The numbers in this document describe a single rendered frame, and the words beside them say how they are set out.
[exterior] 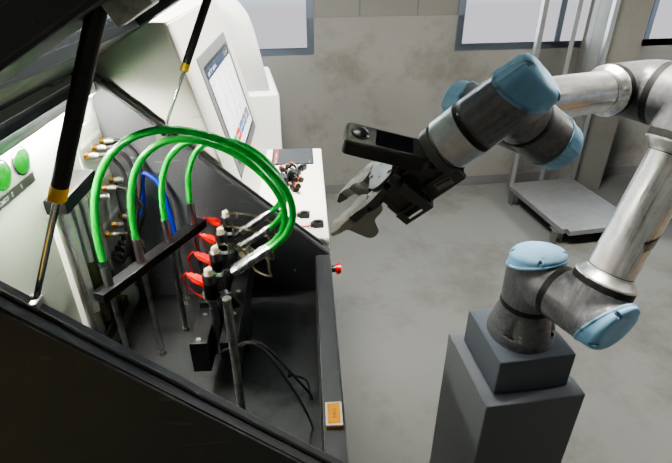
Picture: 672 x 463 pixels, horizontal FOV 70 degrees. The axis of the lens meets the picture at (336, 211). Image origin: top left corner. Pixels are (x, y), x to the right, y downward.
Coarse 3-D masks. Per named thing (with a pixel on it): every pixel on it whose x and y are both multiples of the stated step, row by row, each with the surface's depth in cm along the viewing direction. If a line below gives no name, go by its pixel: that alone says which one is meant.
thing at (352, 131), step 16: (352, 128) 66; (368, 128) 66; (352, 144) 64; (368, 144) 64; (384, 144) 64; (400, 144) 65; (416, 144) 66; (384, 160) 65; (400, 160) 65; (416, 160) 64
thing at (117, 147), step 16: (160, 128) 81; (176, 128) 81; (192, 128) 82; (128, 144) 82; (224, 144) 83; (256, 160) 85; (96, 176) 84; (272, 176) 86; (96, 192) 86; (288, 192) 88; (96, 208) 88; (96, 224) 89; (288, 224) 91; (96, 240) 91
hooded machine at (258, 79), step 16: (224, 0) 227; (224, 16) 227; (240, 16) 230; (240, 32) 232; (240, 48) 235; (256, 48) 238; (240, 64) 239; (256, 64) 240; (256, 80) 244; (272, 80) 268; (256, 96) 243; (272, 96) 245; (256, 112) 247; (272, 112) 249; (272, 128) 253; (272, 144) 257
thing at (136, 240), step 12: (156, 144) 91; (168, 144) 91; (204, 144) 91; (216, 144) 91; (144, 156) 92; (240, 156) 93; (132, 168) 93; (252, 168) 94; (132, 180) 94; (264, 180) 96; (132, 192) 95; (276, 192) 97; (132, 204) 96; (132, 216) 98; (132, 228) 99; (132, 240) 100; (252, 252) 104
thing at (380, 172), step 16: (432, 160) 63; (384, 176) 67; (400, 176) 66; (416, 176) 68; (432, 176) 68; (448, 176) 66; (464, 176) 66; (400, 192) 67; (416, 192) 67; (432, 192) 69; (400, 208) 71; (416, 208) 70
